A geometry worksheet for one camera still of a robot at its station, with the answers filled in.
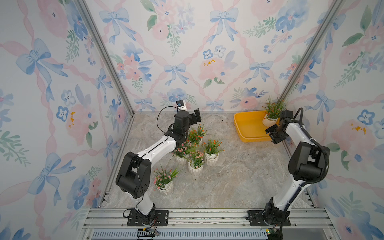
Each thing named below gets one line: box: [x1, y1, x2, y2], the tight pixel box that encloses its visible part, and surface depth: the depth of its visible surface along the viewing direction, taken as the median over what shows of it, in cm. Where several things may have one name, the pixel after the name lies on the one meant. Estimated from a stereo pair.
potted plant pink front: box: [153, 163, 184, 195], surface depth 78 cm
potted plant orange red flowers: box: [201, 139, 226, 167], surface depth 90 cm
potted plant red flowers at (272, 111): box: [262, 97, 287, 127], surface depth 106 cm
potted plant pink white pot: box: [188, 150, 205, 176], surface depth 83 cm
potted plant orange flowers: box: [186, 123, 208, 147], surface depth 91 cm
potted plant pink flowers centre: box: [172, 141, 193, 165], surface depth 85 cm
